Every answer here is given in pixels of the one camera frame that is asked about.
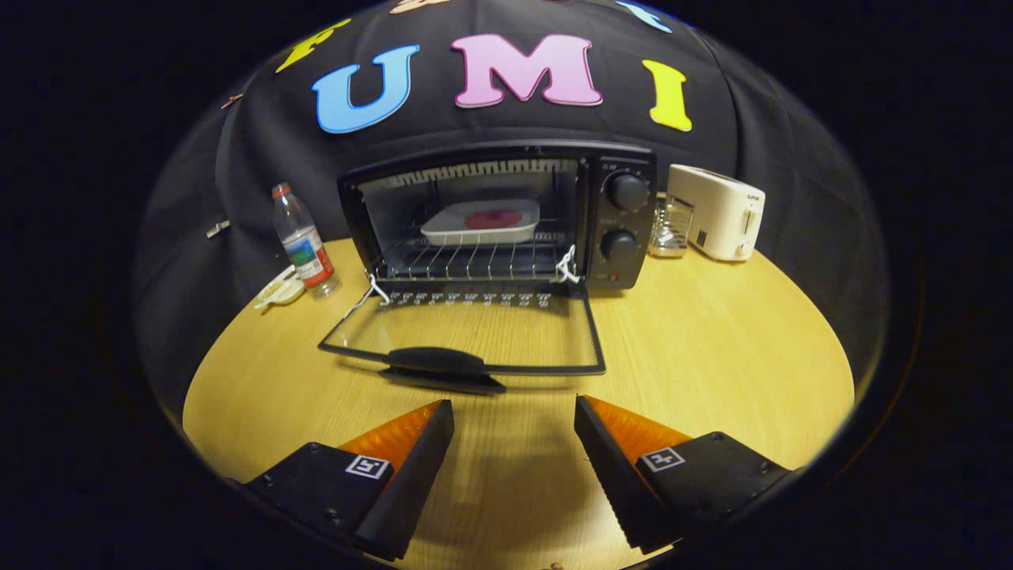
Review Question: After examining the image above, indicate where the clear plastic water bottle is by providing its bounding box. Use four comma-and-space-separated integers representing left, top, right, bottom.
271, 182, 343, 300

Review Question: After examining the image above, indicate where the red meat slice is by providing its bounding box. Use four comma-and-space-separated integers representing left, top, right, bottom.
464, 209, 524, 230

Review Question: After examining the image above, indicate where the small beige dish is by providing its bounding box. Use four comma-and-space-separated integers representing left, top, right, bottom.
253, 265, 306, 311

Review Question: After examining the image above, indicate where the white square plate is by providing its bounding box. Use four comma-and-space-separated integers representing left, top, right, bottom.
420, 199, 541, 245

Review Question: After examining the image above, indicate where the cream white bread toaster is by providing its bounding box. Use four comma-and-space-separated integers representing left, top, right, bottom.
666, 164, 766, 262

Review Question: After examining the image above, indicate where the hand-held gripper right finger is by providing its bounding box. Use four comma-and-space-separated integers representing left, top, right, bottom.
574, 394, 795, 555

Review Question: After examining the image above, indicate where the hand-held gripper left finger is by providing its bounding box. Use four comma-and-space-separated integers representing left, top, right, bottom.
237, 398, 456, 561

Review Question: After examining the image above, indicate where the wire utensil holder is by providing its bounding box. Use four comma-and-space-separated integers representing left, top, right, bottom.
647, 196, 696, 259

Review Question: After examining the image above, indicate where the black backdrop cloth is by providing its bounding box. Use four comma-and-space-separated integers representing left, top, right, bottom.
131, 0, 891, 416

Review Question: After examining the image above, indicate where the black toaster oven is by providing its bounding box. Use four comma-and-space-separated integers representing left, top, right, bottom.
318, 141, 659, 397

